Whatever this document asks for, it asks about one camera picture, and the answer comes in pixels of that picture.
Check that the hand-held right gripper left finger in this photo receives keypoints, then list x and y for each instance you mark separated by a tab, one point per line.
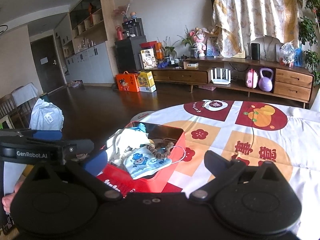
96	163

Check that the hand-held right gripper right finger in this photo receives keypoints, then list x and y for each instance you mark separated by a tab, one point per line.
217	162

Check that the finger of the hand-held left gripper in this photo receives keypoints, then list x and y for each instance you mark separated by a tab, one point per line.
80	146
47	135

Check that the white sock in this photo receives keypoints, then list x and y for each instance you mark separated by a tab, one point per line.
125	140

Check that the blue cartoon face mask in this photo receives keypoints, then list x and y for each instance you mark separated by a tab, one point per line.
142	162

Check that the red tin box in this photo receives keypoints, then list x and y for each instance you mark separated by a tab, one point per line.
162	180

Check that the person's left hand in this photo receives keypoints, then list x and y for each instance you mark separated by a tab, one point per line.
8	202

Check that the white plastic bag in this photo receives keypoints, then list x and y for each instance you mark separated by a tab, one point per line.
46	116

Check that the wooden chair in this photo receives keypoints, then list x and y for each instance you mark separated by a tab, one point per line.
10	110

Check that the pair of slippers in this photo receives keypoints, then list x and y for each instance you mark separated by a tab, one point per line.
75	83

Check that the dark wooden door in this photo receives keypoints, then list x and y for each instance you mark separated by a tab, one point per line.
47	65

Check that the pink flat item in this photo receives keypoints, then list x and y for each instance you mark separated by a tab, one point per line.
207	87

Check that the wooden TV cabinet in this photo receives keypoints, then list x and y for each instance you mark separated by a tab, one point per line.
240	88

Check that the orange gift box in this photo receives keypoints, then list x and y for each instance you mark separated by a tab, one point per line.
127	82

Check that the white router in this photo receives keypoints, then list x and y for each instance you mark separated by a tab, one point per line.
221	77

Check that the printed tablecloth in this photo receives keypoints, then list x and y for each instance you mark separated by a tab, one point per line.
300	130

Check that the pink toy case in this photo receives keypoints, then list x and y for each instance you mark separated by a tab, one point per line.
251	79

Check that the yellow carton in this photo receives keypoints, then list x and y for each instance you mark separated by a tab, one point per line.
147	81

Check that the long dark wooden drawer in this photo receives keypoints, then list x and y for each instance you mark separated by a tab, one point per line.
180	77

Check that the purple kettlebell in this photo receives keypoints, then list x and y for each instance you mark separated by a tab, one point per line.
265	82

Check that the small white box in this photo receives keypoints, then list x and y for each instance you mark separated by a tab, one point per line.
191	65

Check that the small wooden drawer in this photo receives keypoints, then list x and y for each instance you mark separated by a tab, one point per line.
293	78
292	91

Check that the black cabinet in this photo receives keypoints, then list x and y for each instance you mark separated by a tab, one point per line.
128	55

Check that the dark teapot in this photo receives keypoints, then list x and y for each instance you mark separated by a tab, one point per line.
183	60

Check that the blue toy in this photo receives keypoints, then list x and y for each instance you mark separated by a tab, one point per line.
164	65

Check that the potted plant in patterned pot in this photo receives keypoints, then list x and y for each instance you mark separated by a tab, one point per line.
194	52

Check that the blue picture card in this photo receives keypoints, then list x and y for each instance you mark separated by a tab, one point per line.
213	47

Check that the black speaker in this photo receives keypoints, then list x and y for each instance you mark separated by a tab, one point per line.
255	51

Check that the red thermos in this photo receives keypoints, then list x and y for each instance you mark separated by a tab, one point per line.
120	33

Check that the pink plush doll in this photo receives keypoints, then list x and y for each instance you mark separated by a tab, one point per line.
199	42

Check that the small leafy potted plant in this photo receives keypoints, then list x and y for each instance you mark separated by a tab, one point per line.
168	48

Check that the clear plastic bag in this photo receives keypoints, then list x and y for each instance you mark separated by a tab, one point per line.
287	53

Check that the black coffee machine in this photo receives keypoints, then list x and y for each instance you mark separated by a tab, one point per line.
132	27

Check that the blue packet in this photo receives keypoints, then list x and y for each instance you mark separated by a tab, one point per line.
299	57

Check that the wooden shelf unit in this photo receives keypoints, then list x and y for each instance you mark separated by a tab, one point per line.
105	10

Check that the small figurine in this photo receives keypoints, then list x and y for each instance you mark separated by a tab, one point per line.
133	15

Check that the vase of dried flowers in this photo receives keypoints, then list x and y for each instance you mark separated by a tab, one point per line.
123	11

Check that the patterned yellow white cloth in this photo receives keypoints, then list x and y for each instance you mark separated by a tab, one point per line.
255	10

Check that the green indoor tree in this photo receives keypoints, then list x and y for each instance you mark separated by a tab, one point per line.
308	32

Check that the grey wall cabinet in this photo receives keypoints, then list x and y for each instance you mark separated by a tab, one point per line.
92	65

